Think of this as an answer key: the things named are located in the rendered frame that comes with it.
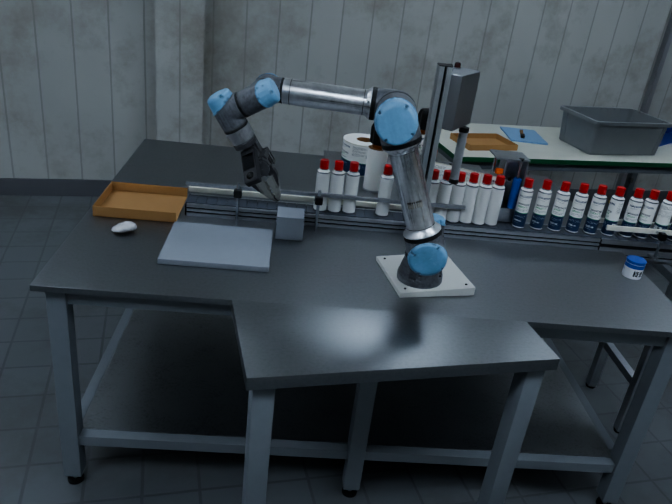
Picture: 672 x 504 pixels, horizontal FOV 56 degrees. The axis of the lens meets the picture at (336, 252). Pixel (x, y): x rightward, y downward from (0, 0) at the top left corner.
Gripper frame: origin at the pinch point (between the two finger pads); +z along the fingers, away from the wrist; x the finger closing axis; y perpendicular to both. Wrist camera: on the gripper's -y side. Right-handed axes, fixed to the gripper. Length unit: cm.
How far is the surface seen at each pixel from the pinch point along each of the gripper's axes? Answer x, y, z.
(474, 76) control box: -66, 51, 8
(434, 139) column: -46, 40, 19
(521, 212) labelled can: -65, 53, 68
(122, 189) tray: 76, 52, -5
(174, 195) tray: 59, 53, 6
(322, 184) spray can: 0, 46, 22
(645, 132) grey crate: -150, 220, 150
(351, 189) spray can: -9, 47, 29
